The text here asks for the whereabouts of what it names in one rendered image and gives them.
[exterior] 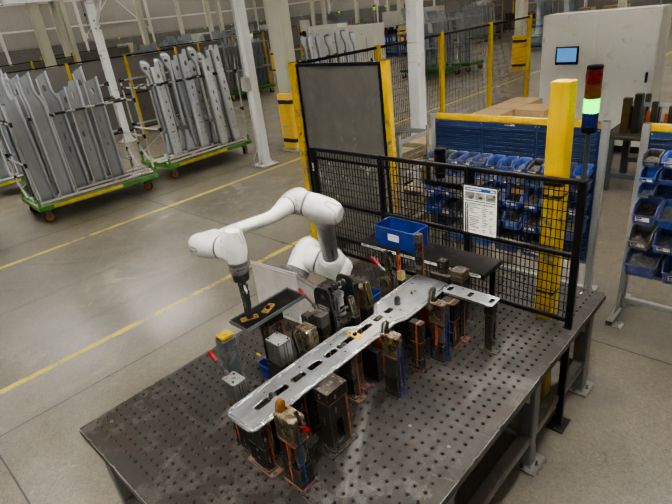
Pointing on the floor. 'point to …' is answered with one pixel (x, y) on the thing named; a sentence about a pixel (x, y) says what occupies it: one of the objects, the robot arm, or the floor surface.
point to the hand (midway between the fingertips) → (248, 310)
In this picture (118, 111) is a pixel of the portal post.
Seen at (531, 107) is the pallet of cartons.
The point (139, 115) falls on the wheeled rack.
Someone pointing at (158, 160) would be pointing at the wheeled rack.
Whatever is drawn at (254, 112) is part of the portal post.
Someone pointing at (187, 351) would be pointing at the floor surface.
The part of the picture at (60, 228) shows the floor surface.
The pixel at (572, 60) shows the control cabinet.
